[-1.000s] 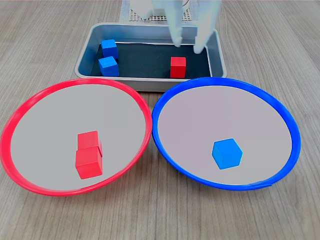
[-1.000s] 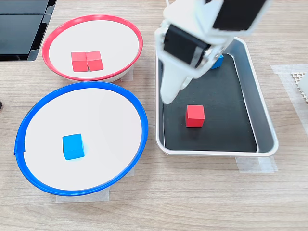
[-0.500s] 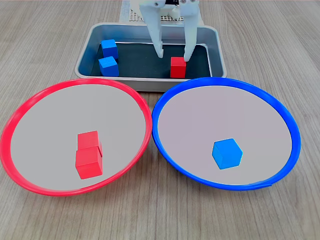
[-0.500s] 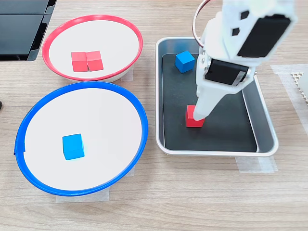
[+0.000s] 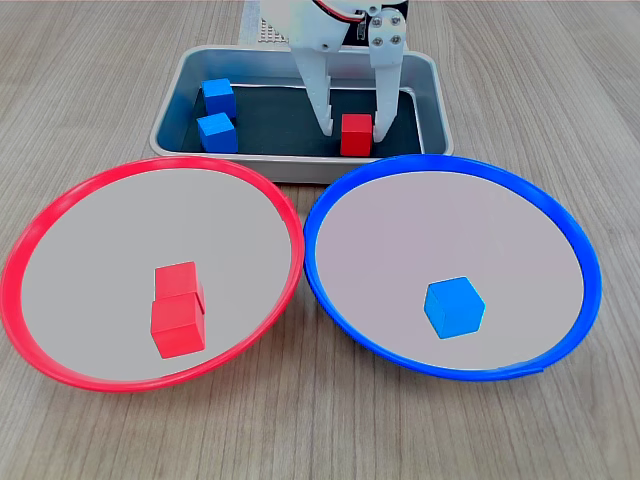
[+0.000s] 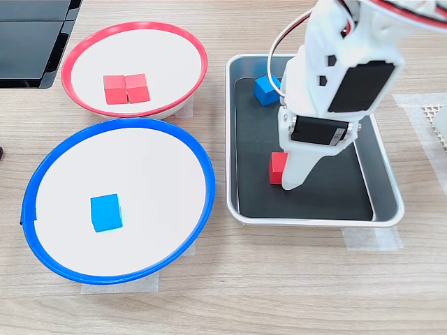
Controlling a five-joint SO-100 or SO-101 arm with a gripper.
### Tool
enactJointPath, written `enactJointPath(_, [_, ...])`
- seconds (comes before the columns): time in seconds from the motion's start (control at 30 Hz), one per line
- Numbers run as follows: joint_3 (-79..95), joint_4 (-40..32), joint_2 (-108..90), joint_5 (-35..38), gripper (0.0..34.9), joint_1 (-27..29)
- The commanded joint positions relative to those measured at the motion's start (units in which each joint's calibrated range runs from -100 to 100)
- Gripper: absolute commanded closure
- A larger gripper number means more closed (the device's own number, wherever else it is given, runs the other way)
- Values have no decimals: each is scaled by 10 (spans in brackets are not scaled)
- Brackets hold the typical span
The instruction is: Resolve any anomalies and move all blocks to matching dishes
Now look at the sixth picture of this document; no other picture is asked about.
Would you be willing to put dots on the red cube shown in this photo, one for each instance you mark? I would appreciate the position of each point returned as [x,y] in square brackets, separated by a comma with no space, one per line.
[138,89]
[115,90]
[276,167]

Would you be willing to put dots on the blue cube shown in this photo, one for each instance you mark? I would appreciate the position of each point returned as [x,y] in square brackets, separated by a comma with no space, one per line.
[263,90]
[104,214]

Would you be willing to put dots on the white plate red rim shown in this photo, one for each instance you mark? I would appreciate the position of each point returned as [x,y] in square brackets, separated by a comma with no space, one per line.
[157,59]

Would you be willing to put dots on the steel tray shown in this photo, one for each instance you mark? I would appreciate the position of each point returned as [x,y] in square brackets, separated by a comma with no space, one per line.
[384,167]

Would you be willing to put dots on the clear tape strip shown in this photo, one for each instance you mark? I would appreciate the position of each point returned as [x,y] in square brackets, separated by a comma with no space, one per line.
[419,139]
[412,100]
[372,239]
[190,108]
[192,249]
[118,288]

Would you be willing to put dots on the white plate blue rim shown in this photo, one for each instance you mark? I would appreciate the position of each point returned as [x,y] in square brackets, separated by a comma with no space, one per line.
[157,174]

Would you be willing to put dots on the pale perforated base plate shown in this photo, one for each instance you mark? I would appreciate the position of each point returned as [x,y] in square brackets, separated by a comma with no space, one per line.
[430,111]

